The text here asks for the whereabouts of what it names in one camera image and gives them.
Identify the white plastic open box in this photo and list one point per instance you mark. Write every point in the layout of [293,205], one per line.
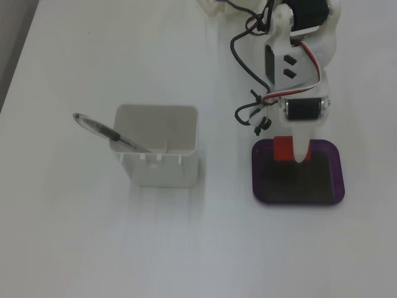
[161,167]

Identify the red rectangular cube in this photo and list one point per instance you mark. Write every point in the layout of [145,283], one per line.
[282,149]

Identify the white moving gripper jaw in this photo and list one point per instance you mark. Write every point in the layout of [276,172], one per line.
[301,149]

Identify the purple square tray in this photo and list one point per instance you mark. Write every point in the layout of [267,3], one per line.
[297,186]

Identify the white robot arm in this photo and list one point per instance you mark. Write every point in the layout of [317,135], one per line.
[325,46]

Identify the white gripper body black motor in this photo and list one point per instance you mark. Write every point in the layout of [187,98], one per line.
[303,109]

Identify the clear black ballpoint pen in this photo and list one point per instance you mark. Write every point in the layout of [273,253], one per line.
[102,130]

